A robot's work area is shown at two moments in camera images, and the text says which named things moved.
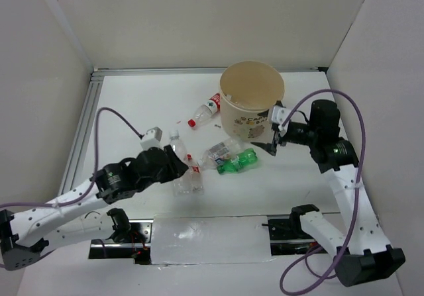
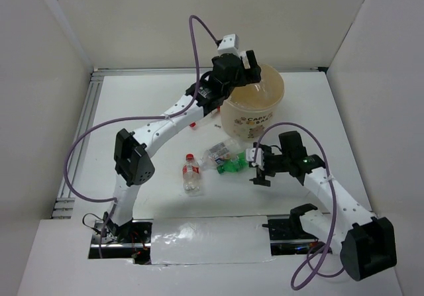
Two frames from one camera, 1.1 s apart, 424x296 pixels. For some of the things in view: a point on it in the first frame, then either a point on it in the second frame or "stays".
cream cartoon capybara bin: x=247 y=89 stays
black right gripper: x=269 y=148 → x=260 y=178
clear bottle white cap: x=177 y=146 → x=267 y=91
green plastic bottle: x=245 y=158 stays
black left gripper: x=179 y=168 → x=249 y=75
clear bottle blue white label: x=220 y=151 stays
